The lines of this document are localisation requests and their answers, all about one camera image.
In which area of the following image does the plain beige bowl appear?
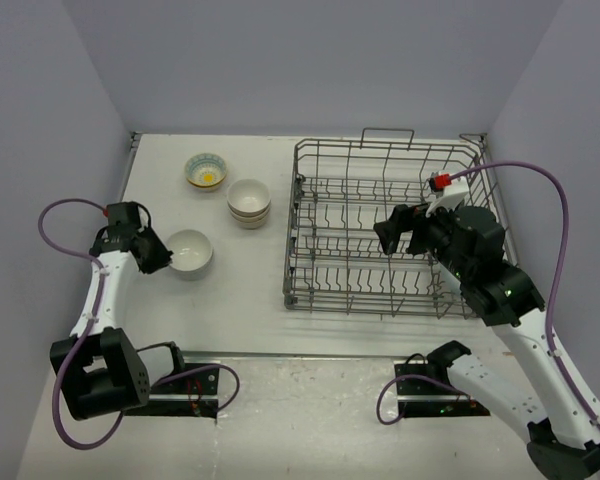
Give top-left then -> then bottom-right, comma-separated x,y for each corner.
231,213 -> 269,230

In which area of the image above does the beige bowl brown leaf pattern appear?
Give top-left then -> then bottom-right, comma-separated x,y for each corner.
229,204 -> 271,217

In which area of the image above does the grey wire dish rack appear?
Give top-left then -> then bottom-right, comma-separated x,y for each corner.
282,130 -> 488,318

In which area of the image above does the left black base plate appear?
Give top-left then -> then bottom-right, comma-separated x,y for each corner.
125,368 -> 220,419

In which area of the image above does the white bowl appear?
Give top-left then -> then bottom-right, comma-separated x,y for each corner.
166,229 -> 213,270
170,260 -> 213,281

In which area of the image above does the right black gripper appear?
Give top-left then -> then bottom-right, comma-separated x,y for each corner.
374,194 -> 473,280

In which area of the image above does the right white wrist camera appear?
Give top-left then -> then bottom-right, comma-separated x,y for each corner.
426,173 -> 469,217

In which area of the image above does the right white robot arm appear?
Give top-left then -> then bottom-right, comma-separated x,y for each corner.
374,205 -> 600,479

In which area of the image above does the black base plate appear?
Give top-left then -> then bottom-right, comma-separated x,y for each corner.
125,368 -> 220,419
394,360 -> 491,418

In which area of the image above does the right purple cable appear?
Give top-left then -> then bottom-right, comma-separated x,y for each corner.
377,160 -> 600,436

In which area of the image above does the yellow checkered bowl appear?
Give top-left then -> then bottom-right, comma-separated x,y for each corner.
184,152 -> 229,192

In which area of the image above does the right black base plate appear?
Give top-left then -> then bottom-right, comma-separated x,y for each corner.
394,360 -> 491,418

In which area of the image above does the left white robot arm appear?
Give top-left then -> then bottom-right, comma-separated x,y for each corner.
50,201 -> 188,420

